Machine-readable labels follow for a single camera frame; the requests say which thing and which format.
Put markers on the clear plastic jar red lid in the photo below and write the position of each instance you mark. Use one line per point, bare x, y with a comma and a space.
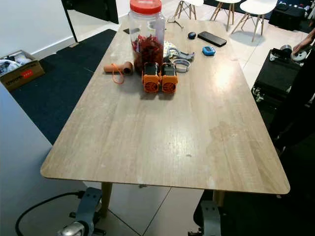
146, 29

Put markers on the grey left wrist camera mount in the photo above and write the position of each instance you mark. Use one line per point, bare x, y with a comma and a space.
91, 205

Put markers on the person in black clothes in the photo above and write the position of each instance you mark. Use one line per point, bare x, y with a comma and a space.
300, 98

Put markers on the flat black card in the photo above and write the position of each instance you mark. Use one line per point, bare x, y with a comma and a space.
125, 31

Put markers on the white hook board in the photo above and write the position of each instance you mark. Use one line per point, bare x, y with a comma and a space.
24, 172

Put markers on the black floor mat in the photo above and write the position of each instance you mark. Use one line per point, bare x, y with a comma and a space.
261, 216

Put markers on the person's hand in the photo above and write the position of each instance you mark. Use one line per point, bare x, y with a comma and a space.
303, 45

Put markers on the open cardboard box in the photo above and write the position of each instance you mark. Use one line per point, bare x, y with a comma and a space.
24, 77

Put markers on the small blue round device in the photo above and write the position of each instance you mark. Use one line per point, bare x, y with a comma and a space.
209, 50

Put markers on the dark carpet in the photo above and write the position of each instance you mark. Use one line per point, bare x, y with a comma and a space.
59, 83

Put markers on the person's forearm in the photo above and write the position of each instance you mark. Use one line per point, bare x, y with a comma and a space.
311, 32

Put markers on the black bag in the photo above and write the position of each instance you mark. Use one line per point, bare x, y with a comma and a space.
288, 17

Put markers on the light wooden table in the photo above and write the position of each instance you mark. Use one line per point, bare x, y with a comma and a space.
167, 137

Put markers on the brown cardboard tube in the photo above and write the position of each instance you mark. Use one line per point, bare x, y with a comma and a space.
112, 68

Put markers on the small silver roll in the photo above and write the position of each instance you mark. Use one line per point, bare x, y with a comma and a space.
285, 48

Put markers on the white chair wooden legs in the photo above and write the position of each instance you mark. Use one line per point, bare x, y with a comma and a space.
225, 2
184, 6
256, 6

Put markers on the black computer mouse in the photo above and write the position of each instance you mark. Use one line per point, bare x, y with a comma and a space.
192, 35

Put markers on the black smartphone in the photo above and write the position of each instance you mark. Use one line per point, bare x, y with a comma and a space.
211, 39

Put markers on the black equipment case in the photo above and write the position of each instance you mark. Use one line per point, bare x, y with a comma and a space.
275, 76

